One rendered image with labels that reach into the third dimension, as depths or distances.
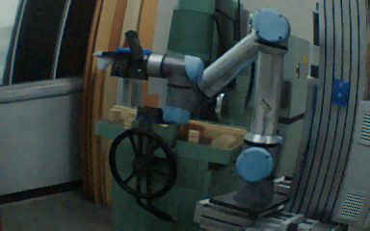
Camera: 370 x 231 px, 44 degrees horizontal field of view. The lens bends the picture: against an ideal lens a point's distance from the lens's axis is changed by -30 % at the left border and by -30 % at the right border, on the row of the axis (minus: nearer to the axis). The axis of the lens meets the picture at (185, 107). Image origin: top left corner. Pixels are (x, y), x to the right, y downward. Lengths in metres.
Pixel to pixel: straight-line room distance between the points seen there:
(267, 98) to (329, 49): 0.36
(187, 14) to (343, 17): 0.91
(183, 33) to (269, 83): 0.83
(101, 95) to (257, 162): 2.36
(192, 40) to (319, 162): 0.87
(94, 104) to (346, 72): 2.43
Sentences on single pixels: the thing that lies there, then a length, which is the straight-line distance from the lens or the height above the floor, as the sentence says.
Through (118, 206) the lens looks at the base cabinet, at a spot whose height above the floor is 0.52.
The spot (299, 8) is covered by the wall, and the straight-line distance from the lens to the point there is 4.77.
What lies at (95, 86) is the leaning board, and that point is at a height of 0.87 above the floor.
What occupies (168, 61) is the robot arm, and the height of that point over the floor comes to 1.23.
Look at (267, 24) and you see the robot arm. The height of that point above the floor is 1.40.
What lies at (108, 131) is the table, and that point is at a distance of 2.52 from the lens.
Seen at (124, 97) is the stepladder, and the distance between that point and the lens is 3.43.
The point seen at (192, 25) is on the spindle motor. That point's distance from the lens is 2.44.
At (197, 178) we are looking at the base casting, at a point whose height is 0.76.
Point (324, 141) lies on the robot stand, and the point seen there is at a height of 1.05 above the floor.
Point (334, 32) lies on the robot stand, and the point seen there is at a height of 1.45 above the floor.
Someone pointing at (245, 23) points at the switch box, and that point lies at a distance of 2.73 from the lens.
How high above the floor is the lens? 1.37
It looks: 8 degrees down
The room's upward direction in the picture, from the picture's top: 7 degrees clockwise
